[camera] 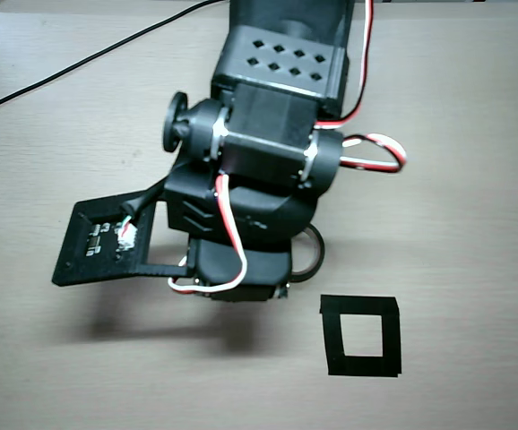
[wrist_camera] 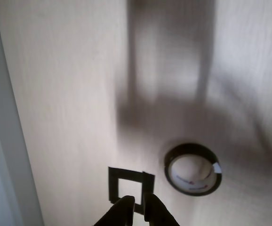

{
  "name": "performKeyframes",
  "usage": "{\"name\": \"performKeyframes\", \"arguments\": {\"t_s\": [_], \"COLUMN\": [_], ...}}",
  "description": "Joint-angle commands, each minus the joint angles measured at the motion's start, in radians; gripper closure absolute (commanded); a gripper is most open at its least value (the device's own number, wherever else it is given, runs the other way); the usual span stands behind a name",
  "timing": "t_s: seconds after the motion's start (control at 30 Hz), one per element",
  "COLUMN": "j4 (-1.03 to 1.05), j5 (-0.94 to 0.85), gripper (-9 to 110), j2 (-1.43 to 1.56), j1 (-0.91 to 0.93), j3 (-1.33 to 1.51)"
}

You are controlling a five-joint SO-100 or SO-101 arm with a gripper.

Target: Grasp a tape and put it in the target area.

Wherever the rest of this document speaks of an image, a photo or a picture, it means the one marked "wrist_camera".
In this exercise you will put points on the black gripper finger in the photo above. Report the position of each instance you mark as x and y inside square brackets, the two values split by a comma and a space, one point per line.
[155, 212]
[121, 213]

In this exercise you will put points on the black tape square marker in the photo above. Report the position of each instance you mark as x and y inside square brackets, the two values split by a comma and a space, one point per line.
[113, 183]

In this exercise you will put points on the black tape roll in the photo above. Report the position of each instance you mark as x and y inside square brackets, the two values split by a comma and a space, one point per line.
[173, 150]

